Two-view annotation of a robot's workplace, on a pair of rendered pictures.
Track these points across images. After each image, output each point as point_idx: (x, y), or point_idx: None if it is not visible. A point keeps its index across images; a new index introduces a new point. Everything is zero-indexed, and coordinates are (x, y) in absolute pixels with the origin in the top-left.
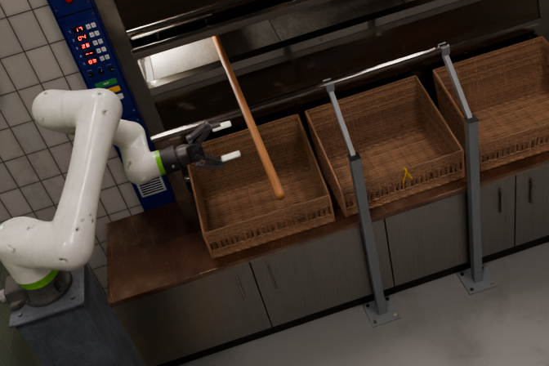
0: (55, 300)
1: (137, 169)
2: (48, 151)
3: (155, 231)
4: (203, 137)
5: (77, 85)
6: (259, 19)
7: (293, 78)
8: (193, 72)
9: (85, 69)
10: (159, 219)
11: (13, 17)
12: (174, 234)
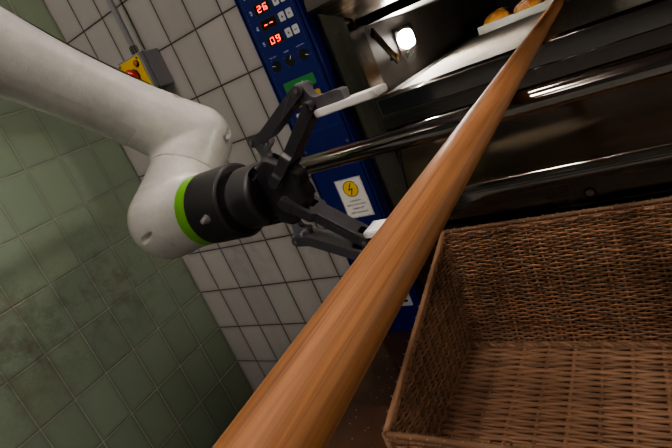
0: None
1: (134, 211)
2: None
3: (367, 376)
4: (290, 137)
5: (267, 90)
6: None
7: None
8: (465, 68)
9: (267, 56)
10: (387, 355)
11: None
12: (388, 395)
